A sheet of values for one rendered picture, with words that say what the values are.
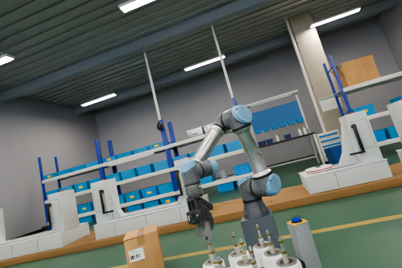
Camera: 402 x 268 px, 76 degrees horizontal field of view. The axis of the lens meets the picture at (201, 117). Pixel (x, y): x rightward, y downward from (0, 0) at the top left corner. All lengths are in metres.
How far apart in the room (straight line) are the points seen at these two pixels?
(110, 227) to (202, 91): 7.12
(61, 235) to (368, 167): 3.83
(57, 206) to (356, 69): 5.88
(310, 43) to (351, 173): 5.14
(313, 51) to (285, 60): 2.37
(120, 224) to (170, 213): 0.70
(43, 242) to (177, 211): 2.00
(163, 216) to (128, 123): 7.84
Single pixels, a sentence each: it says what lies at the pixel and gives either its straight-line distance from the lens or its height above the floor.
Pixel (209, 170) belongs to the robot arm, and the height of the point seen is 0.63.
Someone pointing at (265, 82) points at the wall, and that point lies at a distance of 9.66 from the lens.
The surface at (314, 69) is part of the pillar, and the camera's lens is 7.54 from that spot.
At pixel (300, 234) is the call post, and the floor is 0.27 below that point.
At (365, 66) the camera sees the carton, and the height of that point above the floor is 1.75.
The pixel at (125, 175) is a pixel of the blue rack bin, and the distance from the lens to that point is 6.61.
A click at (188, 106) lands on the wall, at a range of 9.94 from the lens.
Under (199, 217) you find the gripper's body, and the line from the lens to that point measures 1.16.
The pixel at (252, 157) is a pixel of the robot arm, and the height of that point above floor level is 0.63.
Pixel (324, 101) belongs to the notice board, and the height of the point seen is 1.46.
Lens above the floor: 0.66
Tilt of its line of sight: 10 degrees up
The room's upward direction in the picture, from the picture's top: 14 degrees counter-clockwise
